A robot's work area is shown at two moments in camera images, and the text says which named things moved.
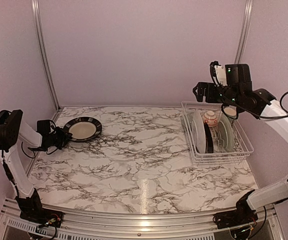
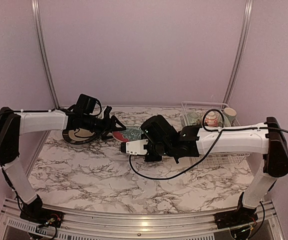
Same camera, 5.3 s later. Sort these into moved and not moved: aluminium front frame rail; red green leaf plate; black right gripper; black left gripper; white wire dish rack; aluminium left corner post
Moved: black left gripper; black right gripper; red green leaf plate
Not moved: aluminium front frame rail; aluminium left corner post; white wire dish rack
